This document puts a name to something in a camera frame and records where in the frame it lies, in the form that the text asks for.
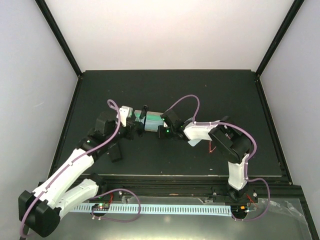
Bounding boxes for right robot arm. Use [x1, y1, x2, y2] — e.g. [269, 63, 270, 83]
[157, 109, 255, 202]

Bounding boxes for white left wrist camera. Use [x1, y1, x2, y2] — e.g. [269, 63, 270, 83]
[119, 105, 133, 127]

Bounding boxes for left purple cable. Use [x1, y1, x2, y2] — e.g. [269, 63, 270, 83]
[19, 99, 121, 238]

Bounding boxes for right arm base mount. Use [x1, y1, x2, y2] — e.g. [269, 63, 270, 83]
[211, 184, 258, 220]

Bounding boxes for light blue cleaning cloth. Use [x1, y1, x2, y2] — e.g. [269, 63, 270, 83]
[144, 119, 164, 132]

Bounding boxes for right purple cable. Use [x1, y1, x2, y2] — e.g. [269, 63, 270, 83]
[164, 94, 258, 181]

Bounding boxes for purple cable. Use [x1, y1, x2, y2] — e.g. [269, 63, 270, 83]
[19, 99, 121, 238]
[164, 94, 258, 181]

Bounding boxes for red thin-frame glasses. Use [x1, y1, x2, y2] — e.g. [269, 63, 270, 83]
[208, 141, 217, 154]

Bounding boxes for white slotted cable duct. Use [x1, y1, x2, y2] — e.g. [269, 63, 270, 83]
[71, 203, 232, 217]

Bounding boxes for black sunglasses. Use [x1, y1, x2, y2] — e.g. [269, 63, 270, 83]
[139, 105, 149, 120]

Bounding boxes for grey glasses case green lining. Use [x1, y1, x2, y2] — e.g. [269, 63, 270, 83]
[134, 110, 166, 132]

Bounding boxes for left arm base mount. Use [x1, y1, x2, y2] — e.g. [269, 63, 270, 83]
[90, 191, 121, 219]

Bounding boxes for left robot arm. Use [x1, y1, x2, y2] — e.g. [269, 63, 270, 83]
[18, 107, 145, 238]

